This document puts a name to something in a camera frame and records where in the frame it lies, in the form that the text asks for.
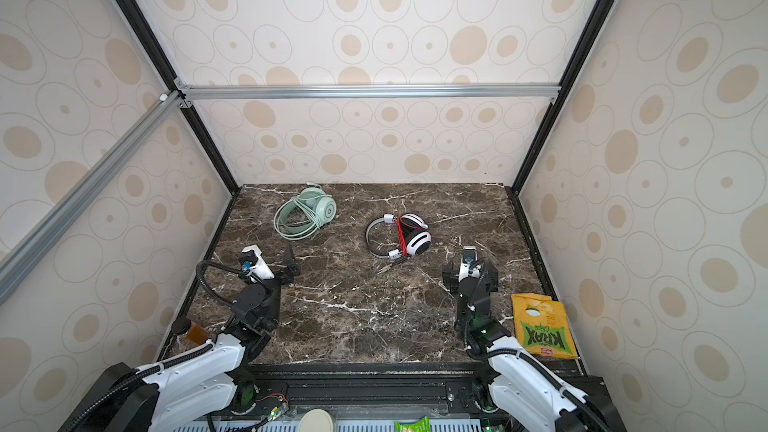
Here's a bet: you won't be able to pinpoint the mint green headphones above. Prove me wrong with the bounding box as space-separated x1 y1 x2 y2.
273 185 337 241

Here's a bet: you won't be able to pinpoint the white black headphones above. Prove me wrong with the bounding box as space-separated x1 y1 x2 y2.
364 213 432 262

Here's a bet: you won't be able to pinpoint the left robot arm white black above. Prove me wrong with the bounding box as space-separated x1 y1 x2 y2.
61 248 300 431

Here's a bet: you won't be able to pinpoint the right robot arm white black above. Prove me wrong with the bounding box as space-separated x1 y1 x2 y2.
442 247 626 431

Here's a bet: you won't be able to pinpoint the yellow chips bag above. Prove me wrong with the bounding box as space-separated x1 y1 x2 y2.
511 293 579 359

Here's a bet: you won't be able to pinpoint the amber bottle black cap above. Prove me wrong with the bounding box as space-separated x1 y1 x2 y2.
171 316 210 345

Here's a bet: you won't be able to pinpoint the green snack packet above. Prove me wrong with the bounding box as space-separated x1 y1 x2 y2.
394 417 431 432

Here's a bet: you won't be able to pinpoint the cream lid jar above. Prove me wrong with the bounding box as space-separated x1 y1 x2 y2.
297 409 335 432

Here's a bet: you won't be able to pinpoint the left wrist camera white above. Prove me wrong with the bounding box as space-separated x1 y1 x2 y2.
238 245 275 282

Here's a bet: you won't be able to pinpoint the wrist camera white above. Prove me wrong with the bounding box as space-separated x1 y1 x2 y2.
238 245 275 282
458 246 483 281

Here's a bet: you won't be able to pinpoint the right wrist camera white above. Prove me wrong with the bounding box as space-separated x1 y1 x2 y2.
458 246 483 281

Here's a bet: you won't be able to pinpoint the black mounting base rail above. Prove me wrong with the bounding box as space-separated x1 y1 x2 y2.
212 361 612 430

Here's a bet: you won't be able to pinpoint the silver aluminium back rail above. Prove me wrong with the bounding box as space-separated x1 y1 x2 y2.
180 83 561 100

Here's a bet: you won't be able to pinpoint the silver aluminium rail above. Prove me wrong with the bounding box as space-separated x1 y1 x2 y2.
180 83 561 100
1 91 182 302

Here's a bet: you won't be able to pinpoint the silver aluminium left rail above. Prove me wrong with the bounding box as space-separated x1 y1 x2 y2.
1 91 182 302

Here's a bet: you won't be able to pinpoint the black frame post left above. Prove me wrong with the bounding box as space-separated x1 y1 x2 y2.
114 0 240 195

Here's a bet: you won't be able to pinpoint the black frame post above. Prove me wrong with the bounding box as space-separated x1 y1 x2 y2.
510 0 616 197
114 0 240 195

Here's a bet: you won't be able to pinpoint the black frame post right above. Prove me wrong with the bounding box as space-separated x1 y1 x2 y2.
510 0 616 197

